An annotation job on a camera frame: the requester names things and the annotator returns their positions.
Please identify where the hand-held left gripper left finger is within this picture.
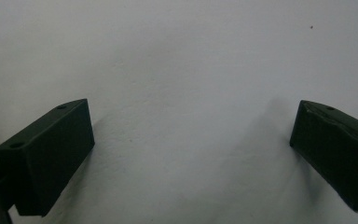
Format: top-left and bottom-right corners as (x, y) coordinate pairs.
(0, 98), (96, 218)

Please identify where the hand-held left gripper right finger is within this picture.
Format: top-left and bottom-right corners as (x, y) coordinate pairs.
(289, 99), (358, 217)

